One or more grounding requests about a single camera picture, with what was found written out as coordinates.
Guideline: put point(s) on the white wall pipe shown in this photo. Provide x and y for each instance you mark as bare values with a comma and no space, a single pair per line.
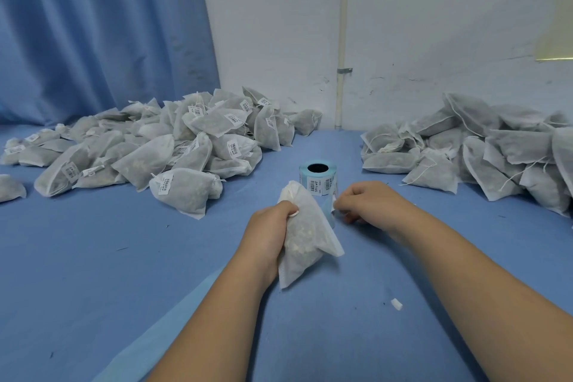
341,28

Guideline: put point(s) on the blue curtain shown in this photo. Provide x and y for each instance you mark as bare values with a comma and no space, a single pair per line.
98,28

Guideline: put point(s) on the white sachet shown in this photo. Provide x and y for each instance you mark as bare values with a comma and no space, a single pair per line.
309,234

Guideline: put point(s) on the person's left hand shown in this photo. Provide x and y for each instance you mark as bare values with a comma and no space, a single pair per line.
264,243

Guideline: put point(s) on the person's left forearm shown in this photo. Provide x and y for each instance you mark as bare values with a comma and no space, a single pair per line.
215,328

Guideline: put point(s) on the blue label roll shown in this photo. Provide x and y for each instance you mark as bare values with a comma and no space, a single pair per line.
319,182

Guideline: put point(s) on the pile of unlabelled herb bags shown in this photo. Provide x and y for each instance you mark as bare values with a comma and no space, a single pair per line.
483,149

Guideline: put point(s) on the pile of labelled herb bags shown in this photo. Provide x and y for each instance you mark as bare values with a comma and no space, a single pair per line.
170,149

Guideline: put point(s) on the lone white pouch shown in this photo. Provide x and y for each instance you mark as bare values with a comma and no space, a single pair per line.
9,187

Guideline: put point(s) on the small white paper scrap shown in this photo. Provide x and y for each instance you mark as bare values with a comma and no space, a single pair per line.
396,304

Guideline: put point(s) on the person's right forearm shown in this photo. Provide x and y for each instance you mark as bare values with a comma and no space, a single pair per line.
488,301

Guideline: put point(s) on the person's right hand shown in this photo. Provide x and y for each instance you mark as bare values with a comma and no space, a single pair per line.
376,207

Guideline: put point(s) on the grey pipe clamp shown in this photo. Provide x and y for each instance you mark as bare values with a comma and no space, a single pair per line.
345,70

